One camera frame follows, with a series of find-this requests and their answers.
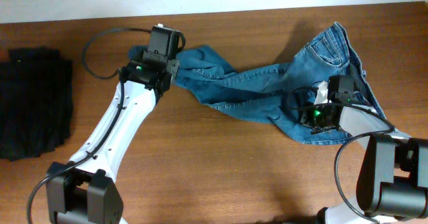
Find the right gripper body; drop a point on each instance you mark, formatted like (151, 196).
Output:
(315, 122)

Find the blue denim jeans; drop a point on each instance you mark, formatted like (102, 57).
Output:
(270, 94)

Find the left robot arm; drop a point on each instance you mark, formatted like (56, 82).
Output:
(84, 189)

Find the black folded garment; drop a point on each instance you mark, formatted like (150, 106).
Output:
(36, 102)

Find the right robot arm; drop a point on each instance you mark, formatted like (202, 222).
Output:
(392, 182)

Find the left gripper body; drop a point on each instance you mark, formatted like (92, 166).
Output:
(172, 70)

